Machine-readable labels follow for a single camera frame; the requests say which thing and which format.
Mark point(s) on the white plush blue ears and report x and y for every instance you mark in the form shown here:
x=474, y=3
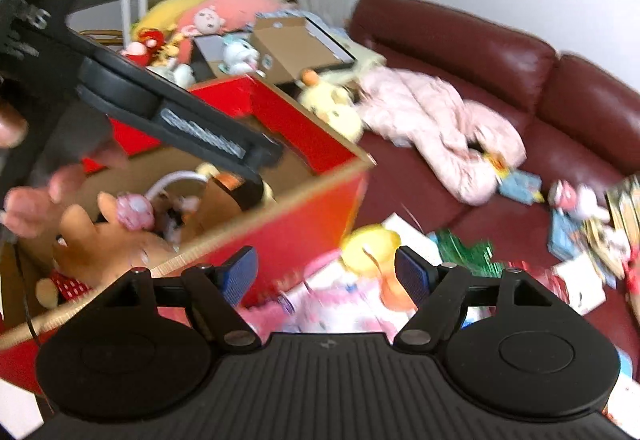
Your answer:
x=240, y=55

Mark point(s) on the small white pink plush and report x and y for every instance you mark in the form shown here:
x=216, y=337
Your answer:
x=575, y=200

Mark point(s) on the brown cardboard box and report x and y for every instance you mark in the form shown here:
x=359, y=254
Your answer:
x=285, y=45

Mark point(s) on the red cardboard box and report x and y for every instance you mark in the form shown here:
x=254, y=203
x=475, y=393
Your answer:
x=310, y=220

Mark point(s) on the red costume plush figure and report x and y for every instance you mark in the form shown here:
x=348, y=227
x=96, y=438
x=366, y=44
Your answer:
x=145, y=45

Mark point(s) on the long pink plush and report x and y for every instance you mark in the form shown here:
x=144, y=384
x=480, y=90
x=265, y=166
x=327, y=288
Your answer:
x=245, y=3

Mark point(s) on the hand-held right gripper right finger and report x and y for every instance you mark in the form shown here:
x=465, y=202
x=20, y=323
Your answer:
x=412, y=276

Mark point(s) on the red polka dot plush doll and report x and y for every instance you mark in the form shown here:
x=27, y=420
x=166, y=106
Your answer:
x=70, y=287

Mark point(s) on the orange plastic bowl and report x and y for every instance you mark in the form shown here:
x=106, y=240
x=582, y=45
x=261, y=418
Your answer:
x=397, y=295

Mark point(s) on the tan teddy bear plush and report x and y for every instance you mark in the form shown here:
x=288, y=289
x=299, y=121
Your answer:
x=110, y=245

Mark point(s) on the green tinsel decoration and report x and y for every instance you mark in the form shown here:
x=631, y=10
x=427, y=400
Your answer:
x=465, y=250

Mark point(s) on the yellow duck plush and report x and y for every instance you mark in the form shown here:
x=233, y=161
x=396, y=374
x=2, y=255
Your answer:
x=330, y=110

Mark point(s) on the dark red leather sofa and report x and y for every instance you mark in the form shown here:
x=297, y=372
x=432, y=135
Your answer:
x=500, y=70

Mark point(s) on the yellow plastic bowl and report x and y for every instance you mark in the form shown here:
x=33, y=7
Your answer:
x=370, y=245

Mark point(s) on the yellow banana plush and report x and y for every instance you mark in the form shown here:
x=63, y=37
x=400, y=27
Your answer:
x=170, y=8

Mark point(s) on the gold packaged set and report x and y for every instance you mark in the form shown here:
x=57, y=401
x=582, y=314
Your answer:
x=625, y=220

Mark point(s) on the pink padded jacket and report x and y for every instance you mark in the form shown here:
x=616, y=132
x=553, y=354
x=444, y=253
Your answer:
x=435, y=120

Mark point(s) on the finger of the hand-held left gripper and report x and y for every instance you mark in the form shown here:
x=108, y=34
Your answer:
x=260, y=155

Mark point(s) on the person's left hand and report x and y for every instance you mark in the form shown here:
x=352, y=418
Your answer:
x=30, y=212

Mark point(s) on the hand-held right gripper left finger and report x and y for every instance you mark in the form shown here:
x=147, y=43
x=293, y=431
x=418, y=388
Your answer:
x=240, y=280

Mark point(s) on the white pink-faced plush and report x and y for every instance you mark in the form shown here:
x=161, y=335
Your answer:
x=207, y=19

